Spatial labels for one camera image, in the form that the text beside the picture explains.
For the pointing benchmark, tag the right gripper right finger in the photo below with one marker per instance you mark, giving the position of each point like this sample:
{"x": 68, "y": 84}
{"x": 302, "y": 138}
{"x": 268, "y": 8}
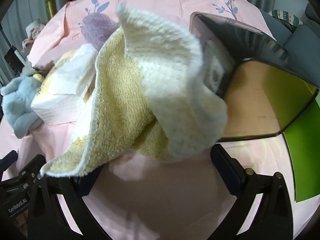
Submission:
{"x": 273, "y": 219}

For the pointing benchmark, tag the light blue plush toy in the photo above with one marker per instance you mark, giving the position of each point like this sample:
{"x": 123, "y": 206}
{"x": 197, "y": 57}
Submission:
{"x": 17, "y": 97}

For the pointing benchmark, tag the tissue pack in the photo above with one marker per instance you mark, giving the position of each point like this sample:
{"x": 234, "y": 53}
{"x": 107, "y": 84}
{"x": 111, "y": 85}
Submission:
{"x": 67, "y": 87}

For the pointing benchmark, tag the yellow and white towel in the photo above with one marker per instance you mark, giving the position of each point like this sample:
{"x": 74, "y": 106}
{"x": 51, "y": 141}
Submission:
{"x": 150, "y": 97}

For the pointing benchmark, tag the purple knitted cloth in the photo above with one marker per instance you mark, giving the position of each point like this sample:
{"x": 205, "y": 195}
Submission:
{"x": 97, "y": 28}

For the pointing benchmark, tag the pink floral tablecloth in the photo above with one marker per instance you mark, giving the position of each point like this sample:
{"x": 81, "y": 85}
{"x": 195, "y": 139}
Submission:
{"x": 137, "y": 197}

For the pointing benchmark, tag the green gift box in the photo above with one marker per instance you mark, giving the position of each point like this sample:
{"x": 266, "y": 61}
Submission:
{"x": 297, "y": 139}

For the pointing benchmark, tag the striped cushion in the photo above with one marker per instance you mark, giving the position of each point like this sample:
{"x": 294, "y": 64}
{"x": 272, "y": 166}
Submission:
{"x": 286, "y": 17}

